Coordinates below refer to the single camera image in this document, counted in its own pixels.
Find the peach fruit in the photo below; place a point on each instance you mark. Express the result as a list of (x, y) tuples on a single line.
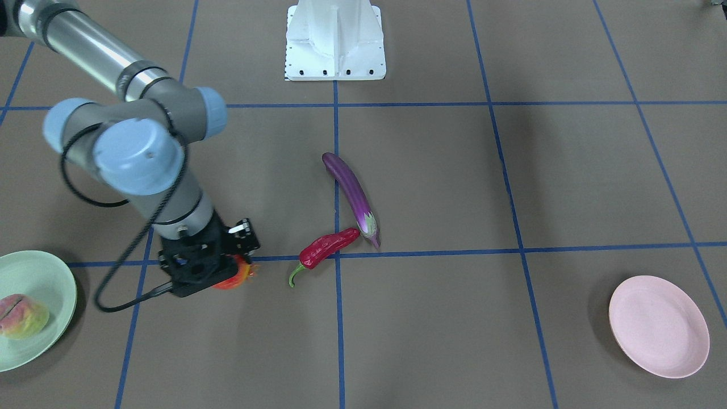
[(22, 316)]

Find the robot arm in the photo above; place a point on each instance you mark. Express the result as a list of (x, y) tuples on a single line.
[(140, 146)]

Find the red pomegranate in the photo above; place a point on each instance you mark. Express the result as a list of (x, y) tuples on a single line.
[(245, 271)]

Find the pink plate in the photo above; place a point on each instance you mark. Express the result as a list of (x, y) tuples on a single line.
[(659, 327)]

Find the green plate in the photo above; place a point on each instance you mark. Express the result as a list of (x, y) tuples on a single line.
[(44, 278)]

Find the purple eggplant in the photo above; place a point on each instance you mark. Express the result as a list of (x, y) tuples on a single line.
[(354, 193)]

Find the red chili pepper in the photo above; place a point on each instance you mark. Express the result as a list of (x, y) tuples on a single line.
[(322, 248)]

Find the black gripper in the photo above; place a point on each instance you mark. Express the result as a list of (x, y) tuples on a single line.
[(243, 235)]

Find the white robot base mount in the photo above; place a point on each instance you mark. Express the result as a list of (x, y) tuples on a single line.
[(334, 41)]

